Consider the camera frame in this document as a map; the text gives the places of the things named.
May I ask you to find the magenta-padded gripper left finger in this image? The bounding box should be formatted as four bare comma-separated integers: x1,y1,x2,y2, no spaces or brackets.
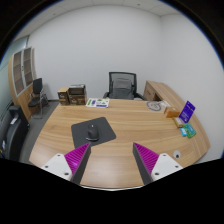
39,142,92,185

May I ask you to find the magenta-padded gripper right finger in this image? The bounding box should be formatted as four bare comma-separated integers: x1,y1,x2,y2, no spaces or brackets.
132,142,184,185

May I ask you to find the black computer mouse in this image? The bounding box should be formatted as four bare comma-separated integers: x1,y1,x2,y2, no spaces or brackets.
85,123,100,142

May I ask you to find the dark grey mouse pad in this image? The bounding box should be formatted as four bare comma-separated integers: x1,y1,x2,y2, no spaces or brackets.
70,116,117,150

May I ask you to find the small blue box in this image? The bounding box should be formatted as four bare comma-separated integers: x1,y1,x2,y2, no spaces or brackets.
179,126,189,138

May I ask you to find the green flat box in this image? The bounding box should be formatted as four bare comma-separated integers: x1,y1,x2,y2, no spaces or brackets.
183,122,197,139

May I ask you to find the orange cardboard box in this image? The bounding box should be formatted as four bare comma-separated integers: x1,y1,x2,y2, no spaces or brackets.
163,106,181,119

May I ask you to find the black leather office chair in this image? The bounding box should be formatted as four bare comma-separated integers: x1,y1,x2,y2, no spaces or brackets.
0,105,30,162

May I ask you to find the round grey-white disc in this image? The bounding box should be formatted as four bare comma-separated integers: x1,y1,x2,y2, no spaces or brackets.
146,100,163,112

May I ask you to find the purple standing card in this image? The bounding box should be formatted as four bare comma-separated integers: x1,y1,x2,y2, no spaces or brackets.
178,100,197,124

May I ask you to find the stack of dark cardboard boxes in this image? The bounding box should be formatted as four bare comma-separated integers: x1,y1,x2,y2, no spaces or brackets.
56,83,88,107

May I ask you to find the white leaflet with green print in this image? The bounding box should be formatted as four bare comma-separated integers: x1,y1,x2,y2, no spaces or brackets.
85,97,111,109

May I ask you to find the black visitor chair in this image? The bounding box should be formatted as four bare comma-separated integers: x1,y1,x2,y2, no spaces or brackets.
27,77,49,119

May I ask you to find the wooden side desk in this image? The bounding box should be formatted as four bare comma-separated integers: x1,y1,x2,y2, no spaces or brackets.
143,79,186,108

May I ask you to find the black mesh office chair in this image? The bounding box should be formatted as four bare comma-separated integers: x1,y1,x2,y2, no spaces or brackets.
102,71,146,101

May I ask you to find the wooden shelf unit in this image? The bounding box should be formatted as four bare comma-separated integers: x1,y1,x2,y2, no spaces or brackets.
7,46,38,121

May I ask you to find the round grey cable grommet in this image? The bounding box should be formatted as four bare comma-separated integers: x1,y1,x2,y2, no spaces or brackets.
172,149,182,160

